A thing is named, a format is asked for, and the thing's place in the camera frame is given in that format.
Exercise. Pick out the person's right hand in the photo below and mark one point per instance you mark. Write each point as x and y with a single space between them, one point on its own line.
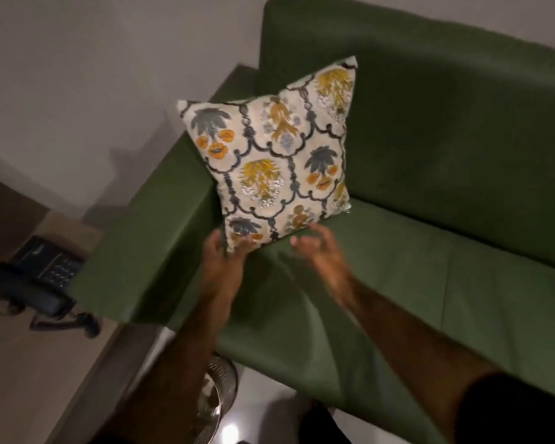
326 263

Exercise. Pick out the person's left hand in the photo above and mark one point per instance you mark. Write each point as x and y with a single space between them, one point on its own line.
222 272

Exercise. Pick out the person's right fingers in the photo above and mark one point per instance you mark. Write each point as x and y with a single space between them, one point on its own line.
311 238

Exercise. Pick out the person's left thumb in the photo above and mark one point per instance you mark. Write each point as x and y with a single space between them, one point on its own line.
246 248

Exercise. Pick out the floral patterned cushion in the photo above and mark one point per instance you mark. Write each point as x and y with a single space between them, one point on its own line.
273 157

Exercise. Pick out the person's left forearm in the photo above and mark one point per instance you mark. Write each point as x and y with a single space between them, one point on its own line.
180 365

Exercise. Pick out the person's right forearm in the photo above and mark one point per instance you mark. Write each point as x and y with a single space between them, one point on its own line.
411 346

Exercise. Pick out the green fabric sofa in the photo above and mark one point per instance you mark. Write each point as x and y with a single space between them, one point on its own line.
444 180

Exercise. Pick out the shiny metal waste bin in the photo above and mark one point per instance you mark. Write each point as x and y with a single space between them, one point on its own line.
215 397

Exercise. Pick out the black trouser leg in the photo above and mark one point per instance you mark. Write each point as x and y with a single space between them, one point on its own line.
323 427

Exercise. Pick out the black desk telephone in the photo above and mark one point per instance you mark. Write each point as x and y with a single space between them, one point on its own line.
34 277

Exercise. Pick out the beige wooden side table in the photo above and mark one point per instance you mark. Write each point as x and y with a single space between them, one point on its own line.
32 365

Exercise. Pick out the black shirt sleeve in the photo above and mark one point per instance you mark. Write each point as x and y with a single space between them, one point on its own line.
518 411

